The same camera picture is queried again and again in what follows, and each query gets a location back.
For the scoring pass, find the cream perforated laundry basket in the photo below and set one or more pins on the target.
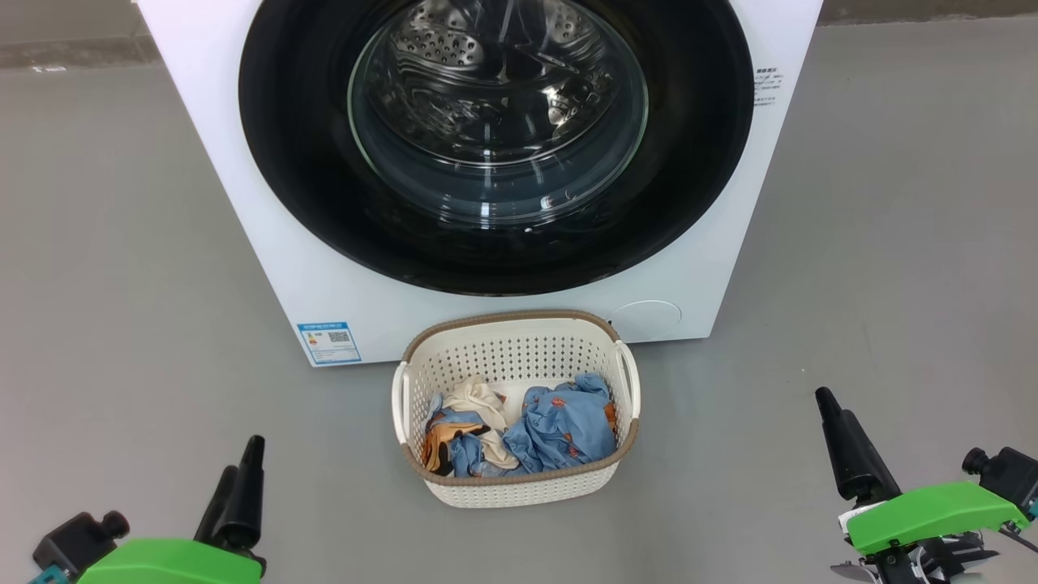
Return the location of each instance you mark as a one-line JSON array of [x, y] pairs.
[[511, 345]]

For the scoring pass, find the small printed text label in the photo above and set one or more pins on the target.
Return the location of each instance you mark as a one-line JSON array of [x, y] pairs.
[[765, 88]]

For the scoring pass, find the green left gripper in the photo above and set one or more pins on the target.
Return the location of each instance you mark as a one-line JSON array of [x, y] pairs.
[[170, 564]]

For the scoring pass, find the stainless steel washing machine drum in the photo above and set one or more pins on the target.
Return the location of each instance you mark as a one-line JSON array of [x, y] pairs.
[[495, 105]]

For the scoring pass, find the blue printed garment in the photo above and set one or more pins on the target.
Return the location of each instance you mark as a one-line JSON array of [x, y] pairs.
[[559, 426]]

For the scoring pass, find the washing machine glass door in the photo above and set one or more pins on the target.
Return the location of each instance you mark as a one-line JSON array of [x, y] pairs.
[[300, 162]]

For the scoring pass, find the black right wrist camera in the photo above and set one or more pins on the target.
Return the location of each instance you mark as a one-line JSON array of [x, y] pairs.
[[1010, 474]]

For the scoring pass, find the white front-load washing machine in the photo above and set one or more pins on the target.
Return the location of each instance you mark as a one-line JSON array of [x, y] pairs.
[[243, 243]]

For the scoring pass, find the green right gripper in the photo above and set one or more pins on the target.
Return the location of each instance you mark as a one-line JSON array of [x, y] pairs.
[[932, 511]]

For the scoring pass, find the round white filter cover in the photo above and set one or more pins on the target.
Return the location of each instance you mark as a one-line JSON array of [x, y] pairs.
[[649, 320]]

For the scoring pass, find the blue energy label sticker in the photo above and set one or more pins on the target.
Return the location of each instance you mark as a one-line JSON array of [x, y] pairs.
[[328, 343]]

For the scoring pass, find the cream and blue garment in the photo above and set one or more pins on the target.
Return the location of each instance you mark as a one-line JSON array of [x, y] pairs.
[[474, 405]]

